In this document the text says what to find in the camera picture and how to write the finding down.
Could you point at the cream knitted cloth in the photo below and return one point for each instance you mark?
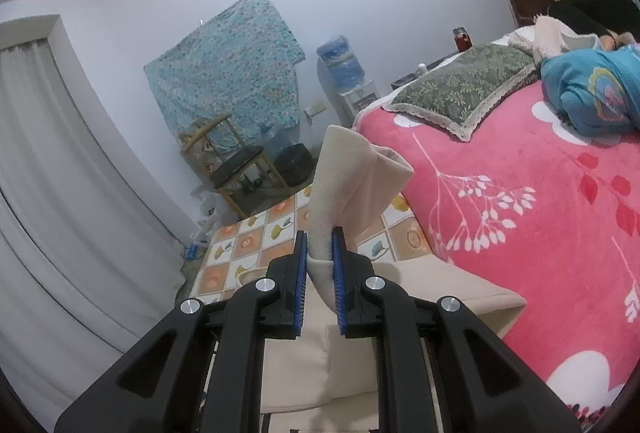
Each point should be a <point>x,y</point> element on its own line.
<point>547,35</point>

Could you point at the dark side table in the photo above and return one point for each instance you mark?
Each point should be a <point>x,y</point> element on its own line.
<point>410,80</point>

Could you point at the blue water bottle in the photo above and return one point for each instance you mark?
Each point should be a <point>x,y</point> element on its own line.
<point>340,60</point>

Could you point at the turquoise floral hanging cloth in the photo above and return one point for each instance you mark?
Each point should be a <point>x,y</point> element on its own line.
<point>225,63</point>

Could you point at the black round pot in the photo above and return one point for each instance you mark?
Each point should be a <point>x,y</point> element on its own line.
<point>295,163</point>

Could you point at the white wall socket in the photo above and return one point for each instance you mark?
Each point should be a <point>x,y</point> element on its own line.
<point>316,109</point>

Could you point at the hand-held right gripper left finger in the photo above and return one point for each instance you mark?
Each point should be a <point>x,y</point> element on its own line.
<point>300,283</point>

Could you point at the white plastic bags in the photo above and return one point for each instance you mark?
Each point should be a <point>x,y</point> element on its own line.
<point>207,213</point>

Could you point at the blue printed blanket bundle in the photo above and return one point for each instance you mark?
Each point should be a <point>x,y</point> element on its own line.
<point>575,88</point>

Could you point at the orange checkered bed sheet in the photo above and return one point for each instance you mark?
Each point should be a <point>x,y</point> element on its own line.
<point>250,243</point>

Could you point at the green floral pillow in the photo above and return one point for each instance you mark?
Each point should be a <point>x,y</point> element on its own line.
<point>460,88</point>

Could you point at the white water dispenser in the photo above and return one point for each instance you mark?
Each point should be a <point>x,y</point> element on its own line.
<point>357,100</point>

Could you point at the white curtain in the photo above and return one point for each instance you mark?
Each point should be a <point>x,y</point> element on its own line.
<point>60,213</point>

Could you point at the red bottle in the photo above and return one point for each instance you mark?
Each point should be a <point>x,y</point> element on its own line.
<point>462,40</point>

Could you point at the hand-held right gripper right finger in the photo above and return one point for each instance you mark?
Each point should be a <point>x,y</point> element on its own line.
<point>339,283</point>

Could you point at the cream zip-up jacket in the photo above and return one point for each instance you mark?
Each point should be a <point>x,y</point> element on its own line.
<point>345,183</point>

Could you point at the wooden chair with black seat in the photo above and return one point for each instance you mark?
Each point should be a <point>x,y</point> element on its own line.
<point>240,163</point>

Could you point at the pink floral blanket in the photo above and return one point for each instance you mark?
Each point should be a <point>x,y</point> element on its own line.
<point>550,263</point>

